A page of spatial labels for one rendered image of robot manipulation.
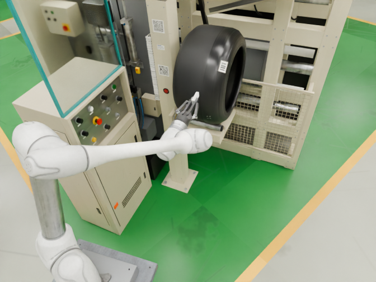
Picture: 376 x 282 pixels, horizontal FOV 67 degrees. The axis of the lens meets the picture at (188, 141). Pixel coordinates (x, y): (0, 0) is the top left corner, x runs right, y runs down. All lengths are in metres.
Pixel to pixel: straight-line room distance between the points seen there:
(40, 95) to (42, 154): 0.86
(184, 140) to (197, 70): 0.51
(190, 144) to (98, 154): 0.38
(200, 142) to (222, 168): 1.64
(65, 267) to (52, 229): 0.17
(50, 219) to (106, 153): 0.42
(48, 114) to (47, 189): 0.53
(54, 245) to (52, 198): 0.25
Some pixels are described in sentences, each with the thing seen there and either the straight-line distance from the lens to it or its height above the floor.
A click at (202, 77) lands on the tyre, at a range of 1.58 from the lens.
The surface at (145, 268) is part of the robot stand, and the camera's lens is 1.68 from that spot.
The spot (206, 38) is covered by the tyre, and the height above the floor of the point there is 1.48.
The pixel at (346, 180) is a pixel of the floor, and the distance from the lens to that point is 3.05.
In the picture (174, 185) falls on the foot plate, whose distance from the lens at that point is 2.72.
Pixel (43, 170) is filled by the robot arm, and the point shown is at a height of 1.51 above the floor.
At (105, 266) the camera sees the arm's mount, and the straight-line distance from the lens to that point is 1.66.
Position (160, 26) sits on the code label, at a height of 1.51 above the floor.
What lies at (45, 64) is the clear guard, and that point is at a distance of 1.48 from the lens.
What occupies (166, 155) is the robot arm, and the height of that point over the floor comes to 1.22.
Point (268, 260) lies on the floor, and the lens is 2.42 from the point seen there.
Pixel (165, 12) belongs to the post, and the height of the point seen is 1.59.
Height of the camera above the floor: 2.20
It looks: 45 degrees down
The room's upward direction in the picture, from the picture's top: 4 degrees counter-clockwise
